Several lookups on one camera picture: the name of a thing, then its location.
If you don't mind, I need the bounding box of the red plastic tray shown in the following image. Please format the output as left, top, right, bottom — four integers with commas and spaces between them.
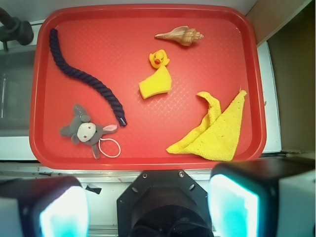
29, 4, 267, 170

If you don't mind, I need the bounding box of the grey plush donkey toy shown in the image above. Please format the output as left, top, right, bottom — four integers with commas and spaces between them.
59, 104, 121, 159

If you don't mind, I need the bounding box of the tan spiral seashell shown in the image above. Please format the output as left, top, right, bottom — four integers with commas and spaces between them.
154, 26, 204, 46

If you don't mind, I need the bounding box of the steel sink basin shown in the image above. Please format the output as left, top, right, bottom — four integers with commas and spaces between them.
0, 45, 36, 137

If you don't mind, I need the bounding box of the dark blue twisted rope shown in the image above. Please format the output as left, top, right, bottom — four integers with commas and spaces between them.
49, 28, 128, 127

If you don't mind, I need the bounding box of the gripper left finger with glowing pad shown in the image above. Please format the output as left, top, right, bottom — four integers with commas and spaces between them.
0, 176, 90, 237

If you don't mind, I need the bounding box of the yellow rubber duck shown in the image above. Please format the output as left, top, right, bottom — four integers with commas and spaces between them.
149, 49, 170, 69

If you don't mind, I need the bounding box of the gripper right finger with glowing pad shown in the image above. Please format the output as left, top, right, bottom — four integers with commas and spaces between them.
207, 158, 316, 237

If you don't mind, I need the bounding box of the black faucet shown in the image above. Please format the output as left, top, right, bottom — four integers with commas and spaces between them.
0, 8, 34, 52

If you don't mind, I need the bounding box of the yellow sponge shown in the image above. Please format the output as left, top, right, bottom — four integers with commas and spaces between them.
139, 66, 172, 99

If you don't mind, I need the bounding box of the yellow terry cloth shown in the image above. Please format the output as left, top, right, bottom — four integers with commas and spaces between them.
166, 90, 247, 161

